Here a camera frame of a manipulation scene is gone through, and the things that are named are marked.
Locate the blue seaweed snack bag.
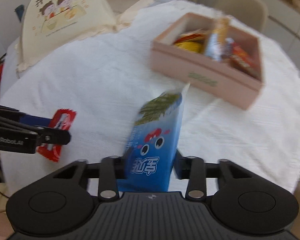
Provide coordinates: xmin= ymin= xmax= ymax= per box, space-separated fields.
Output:
xmin=117 ymin=84 xmax=190 ymax=192

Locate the red wafer snack pack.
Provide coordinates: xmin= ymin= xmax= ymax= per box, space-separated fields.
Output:
xmin=37 ymin=108 xmax=77 ymax=163

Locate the yellow chips bag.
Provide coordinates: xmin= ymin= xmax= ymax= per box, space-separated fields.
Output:
xmin=173 ymin=29 xmax=210 ymax=54

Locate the square biscuit clear pack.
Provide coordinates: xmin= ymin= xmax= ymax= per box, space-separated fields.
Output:
xmin=203 ymin=16 xmax=230 ymax=62

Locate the rice cracker red-trim pack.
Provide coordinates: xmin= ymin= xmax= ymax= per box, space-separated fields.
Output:
xmin=222 ymin=37 xmax=260 ymax=80

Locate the white knitted tablecloth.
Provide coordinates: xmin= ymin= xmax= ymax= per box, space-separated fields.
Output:
xmin=0 ymin=1 xmax=300 ymax=193

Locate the pink open gift box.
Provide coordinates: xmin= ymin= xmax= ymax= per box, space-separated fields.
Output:
xmin=150 ymin=13 xmax=263 ymax=110

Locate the beige chair right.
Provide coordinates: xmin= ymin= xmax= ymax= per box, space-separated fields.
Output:
xmin=214 ymin=0 xmax=269 ymax=33

